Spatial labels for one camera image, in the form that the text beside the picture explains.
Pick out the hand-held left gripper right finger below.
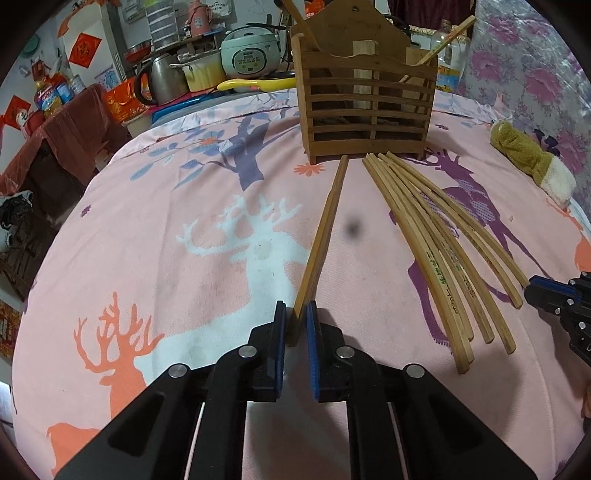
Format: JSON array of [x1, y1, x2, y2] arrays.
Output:
[[305, 300, 539, 480]]

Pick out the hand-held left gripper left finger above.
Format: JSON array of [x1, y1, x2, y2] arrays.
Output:
[[54, 300, 287, 480]]

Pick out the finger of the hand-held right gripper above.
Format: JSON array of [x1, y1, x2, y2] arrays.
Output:
[[524, 274, 579, 317]]

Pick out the bundle of light wooden chopsticks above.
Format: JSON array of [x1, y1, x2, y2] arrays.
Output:
[[361, 151, 529, 374]]

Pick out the wooden slatted chopstick holder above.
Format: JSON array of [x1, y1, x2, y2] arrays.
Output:
[[291, 0, 439, 164]]

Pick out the yellow-green plush towel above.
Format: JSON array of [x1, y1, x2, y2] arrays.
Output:
[[489, 119, 577, 206]]

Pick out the clear plastic bottle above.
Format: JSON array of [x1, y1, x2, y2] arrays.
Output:
[[431, 18, 472, 93]]

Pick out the blue board under cookware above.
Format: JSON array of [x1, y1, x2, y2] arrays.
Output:
[[150, 90, 222, 123]]

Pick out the yellow frying pan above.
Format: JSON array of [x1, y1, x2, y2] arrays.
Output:
[[217, 76, 297, 92]]

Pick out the light wooden chopstick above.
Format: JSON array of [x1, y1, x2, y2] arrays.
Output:
[[399, 16, 476, 84]]

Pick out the yellow pot with lid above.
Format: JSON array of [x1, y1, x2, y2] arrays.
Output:
[[178, 50, 227, 92]]

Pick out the red orange box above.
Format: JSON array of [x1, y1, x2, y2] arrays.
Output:
[[105, 76, 153, 124]]

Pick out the stainless steel kettle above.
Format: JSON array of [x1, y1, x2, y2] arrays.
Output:
[[134, 53, 188, 106]]

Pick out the dark cloth bundle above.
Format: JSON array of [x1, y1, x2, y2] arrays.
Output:
[[0, 191, 35, 259]]

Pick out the pale green rice cooker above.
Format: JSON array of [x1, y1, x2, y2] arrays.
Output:
[[221, 25, 283, 80]]

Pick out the table with red cloth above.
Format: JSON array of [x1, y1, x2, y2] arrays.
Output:
[[0, 83, 109, 195]]

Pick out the dark red curtain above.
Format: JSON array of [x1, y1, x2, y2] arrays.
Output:
[[388, 0, 476, 27]]

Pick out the red bowl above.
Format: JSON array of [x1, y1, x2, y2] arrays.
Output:
[[124, 41, 153, 63]]

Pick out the blue cans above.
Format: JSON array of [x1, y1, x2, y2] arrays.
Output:
[[55, 74, 86, 104]]

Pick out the pink thermos jug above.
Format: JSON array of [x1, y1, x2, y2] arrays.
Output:
[[185, 0, 215, 40]]

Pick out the green striped container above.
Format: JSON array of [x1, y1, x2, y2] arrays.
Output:
[[145, 0, 180, 51]]

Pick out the cooking oil bottle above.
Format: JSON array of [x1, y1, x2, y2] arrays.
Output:
[[33, 76, 63, 116]]

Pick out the red diamond paper decoration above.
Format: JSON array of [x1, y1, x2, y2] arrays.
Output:
[[4, 95, 31, 127], [68, 32, 101, 69]]

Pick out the white refrigerator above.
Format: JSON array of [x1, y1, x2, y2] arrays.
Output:
[[60, 0, 130, 88]]

